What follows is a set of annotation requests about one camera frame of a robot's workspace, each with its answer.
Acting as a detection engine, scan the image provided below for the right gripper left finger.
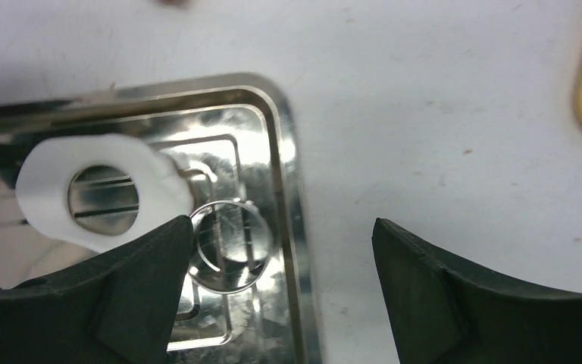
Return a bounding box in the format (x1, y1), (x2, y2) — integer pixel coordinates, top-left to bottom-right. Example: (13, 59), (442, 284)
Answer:
(0, 215), (194, 363)

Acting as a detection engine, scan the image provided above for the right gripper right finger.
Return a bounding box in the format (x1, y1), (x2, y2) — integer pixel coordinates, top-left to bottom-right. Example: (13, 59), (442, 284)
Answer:
(372, 218), (582, 363)

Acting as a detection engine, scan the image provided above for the stainless steel tray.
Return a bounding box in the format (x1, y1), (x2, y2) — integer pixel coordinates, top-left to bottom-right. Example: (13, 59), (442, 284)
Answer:
(0, 74), (322, 363)

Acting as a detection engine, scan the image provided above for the round clear sticker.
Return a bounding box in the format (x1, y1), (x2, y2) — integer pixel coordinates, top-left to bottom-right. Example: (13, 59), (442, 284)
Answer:
(189, 199), (274, 294)

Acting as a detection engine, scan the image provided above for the white dough piece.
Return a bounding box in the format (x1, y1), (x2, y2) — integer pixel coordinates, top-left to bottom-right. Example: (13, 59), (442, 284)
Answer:
(15, 133), (194, 253)

